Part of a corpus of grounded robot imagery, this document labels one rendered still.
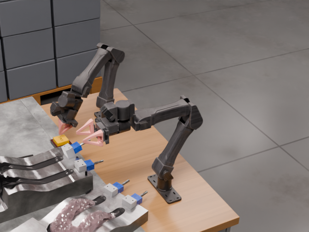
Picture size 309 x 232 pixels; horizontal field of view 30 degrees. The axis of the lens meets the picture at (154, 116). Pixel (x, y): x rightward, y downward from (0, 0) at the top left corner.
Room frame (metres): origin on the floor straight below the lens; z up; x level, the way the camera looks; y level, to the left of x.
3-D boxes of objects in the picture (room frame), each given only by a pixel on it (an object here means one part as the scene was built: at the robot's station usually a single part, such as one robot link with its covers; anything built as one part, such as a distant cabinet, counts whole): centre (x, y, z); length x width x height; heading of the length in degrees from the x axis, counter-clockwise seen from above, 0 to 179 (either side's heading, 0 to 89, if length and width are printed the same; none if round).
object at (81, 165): (2.02, 0.27, 0.89); 0.13 x 0.05 x 0.05; 123
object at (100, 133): (1.80, 0.23, 1.20); 0.09 x 0.07 x 0.07; 120
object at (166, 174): (1.99, -0.05, 0.90); 0.09 x 0.06 x 0.06; 30
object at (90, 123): (1.83, 0.25, 1.20); 0.09 x 0.07 x 0.07; 120
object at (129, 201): (1.85, 0.06, 0.86); 0.13 x 0.05 x 0.05; 141
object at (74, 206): (1.68, 0.27, 0.90); 0.26 x 0.18 x 0.08; 141
